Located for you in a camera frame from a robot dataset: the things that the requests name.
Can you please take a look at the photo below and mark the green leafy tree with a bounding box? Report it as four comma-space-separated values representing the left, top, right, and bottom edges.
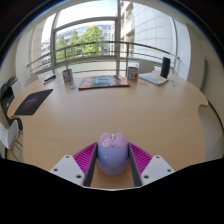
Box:
54, 24, 106, 63

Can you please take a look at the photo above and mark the strawberry print cup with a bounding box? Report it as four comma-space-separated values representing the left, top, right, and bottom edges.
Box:
62, 68, 75, 84

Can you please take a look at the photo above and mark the grey metal balcony railing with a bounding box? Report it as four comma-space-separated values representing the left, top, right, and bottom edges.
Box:
26, 40, 181, 76

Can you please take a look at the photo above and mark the black mouse pad red-blue print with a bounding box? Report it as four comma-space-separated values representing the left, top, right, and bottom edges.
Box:
13, 88, 54, 116

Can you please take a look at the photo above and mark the white chair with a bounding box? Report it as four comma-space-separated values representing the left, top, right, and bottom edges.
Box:
0, 119, 20, 150
24, 73, 40, 88
137, 59, 156, 75

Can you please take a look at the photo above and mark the white printed cup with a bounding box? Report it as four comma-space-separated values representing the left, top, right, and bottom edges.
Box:
127, 66, 140, 81

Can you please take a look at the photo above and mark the pink and lilac computer mouse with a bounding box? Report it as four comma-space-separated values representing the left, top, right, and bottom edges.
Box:
96, 132, 129, 176

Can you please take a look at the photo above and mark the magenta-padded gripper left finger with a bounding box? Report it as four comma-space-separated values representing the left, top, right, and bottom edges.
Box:
49, 142, 99, 188

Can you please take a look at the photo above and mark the red and black magazine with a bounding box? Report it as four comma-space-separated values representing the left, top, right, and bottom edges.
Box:
77, 74, 131, 91

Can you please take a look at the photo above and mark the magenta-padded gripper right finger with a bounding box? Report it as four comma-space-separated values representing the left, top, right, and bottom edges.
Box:
128, 142, 176, 188

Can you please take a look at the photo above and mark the black upright stand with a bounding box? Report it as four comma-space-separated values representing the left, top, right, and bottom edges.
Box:
159, 56, 172, 80

